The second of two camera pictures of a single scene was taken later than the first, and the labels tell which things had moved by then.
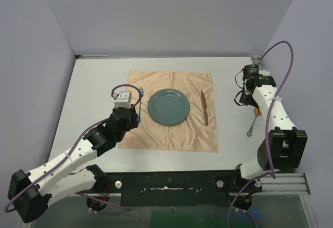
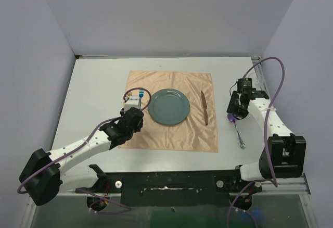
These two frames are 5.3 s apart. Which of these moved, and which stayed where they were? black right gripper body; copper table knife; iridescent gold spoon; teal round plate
Moved: black right gripper body; iridescent gold spoon
Stayed: copper table knife; teal round plate
